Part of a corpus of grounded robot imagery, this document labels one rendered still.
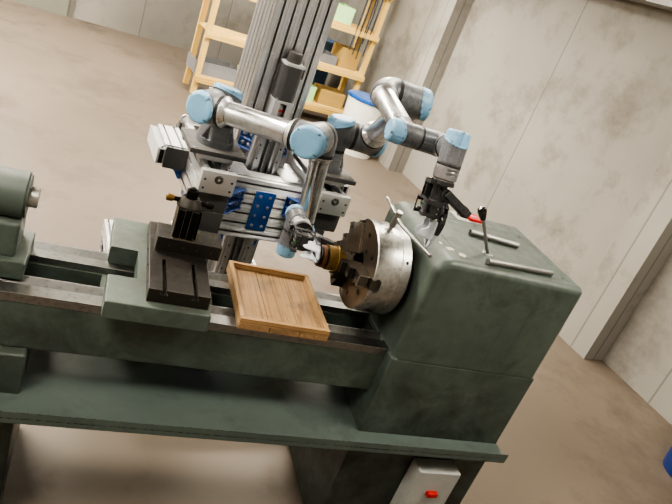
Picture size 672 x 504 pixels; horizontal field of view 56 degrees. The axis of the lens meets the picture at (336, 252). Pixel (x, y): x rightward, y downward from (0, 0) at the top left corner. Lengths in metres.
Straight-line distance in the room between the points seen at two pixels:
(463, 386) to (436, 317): 0.35
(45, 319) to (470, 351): 1.35
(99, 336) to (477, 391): 1.31
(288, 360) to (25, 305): 0.80
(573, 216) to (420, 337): 3.66
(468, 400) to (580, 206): 3.43
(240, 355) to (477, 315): 0.79
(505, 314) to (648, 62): 3.65
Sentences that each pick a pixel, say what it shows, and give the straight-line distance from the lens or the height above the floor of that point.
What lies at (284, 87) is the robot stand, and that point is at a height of 1.43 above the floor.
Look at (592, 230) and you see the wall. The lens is 5.50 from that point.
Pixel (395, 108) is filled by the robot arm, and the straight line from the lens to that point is 2.08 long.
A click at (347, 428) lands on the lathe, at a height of 0.54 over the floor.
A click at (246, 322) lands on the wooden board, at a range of 1.98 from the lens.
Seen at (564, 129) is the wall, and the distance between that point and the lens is 5.94.
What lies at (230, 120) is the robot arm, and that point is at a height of 1.33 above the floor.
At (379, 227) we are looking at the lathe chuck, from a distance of 2.09.
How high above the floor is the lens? 1.94
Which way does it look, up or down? 23 degrees down
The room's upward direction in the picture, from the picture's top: 22 degrees clockwise
